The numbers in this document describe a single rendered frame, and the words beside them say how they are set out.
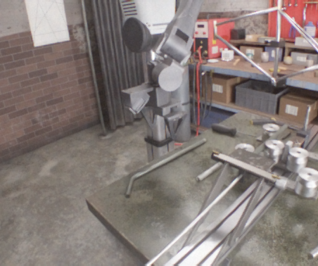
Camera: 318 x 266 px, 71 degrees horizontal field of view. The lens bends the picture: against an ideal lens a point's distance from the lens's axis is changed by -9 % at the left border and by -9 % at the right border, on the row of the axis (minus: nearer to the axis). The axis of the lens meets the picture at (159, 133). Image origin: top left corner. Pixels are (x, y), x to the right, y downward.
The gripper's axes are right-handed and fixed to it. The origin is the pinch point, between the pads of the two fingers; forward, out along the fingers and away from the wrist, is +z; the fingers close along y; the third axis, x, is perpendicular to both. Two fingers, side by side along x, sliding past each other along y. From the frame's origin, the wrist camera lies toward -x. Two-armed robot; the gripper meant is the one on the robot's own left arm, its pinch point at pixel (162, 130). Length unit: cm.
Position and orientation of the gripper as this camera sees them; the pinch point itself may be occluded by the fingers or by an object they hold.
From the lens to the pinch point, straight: 70.2
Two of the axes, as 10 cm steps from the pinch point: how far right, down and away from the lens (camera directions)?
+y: 6.2, 3.0, -7.2
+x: 7.8, -3.3, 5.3
